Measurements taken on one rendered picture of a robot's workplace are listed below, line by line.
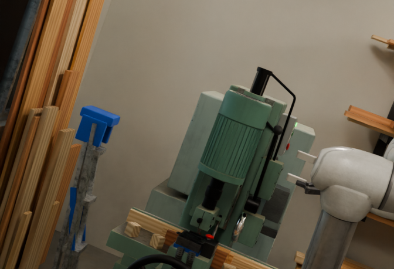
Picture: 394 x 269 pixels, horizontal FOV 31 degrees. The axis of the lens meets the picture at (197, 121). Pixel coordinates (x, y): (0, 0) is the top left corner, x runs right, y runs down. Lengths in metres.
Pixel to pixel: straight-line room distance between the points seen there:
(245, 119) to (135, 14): 2.62
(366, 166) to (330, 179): 0.09
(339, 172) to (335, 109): 2.98
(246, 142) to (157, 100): 2.48
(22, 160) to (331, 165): 2.16
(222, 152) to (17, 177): 1.51
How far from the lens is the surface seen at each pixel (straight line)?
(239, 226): 2.65
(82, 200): 3.34
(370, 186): 1.84
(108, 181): 5.04
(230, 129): 2.46
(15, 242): 3.81
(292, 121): 2.79
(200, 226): 2.55
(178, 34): 4.88
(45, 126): 3.70
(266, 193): 2.72
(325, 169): 1.84
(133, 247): 2.51
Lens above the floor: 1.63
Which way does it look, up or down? 6 degrees down
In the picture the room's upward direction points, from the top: 21 degrees clockwise
